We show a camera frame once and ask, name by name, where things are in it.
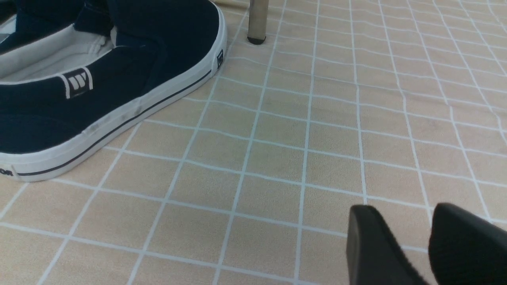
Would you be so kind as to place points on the steel shoe rack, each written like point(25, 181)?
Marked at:
point(257, 24)

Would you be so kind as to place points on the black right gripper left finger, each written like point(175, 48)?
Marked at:
point(374, 257)

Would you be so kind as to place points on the navy slip-on shoe right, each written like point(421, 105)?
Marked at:
point(75, 74)

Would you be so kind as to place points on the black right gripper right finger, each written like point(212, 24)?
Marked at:
point(465, 249)

